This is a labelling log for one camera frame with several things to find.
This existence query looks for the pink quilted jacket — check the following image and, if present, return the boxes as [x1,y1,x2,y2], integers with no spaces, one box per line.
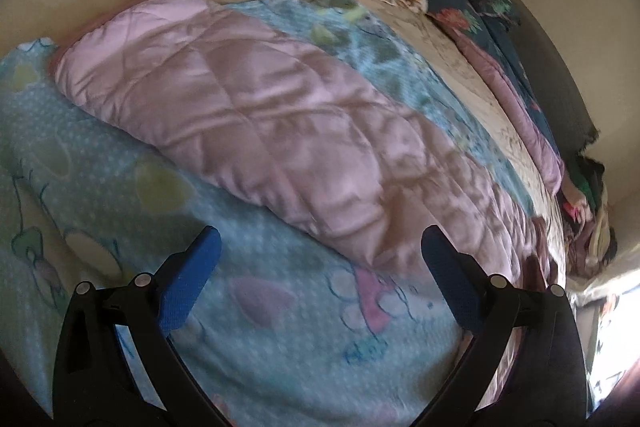
[51,0,556,289]

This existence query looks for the pile of assorted clothes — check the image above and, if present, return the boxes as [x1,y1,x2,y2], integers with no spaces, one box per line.
[556,154,618,280]

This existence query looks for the teal Hello Kitty blanket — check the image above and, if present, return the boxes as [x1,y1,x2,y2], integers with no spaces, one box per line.
[0,0,539,427]

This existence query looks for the dark floral purple comforter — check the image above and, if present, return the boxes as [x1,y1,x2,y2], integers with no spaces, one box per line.
[426,0,564,195]

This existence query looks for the dark green headboard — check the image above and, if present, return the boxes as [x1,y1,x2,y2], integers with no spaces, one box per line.
[509,0,599,155]

